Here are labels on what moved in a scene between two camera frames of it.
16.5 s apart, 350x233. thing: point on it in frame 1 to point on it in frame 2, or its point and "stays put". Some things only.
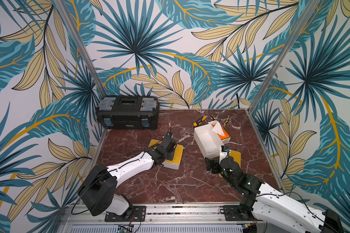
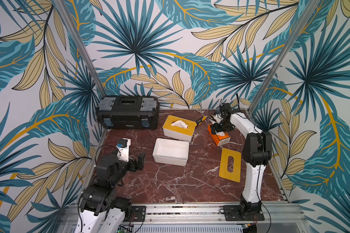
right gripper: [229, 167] to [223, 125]
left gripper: [171, 155] to [140, 162]
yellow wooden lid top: [178, 154] to [189, 130]
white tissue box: [170, 165] to [182, 128]
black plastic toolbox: [128, 112] stays put
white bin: [208, 141] to [170, 152]
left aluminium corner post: [79, 48] stays put
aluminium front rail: [77, 218] stays put
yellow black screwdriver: [199, 122] stays put
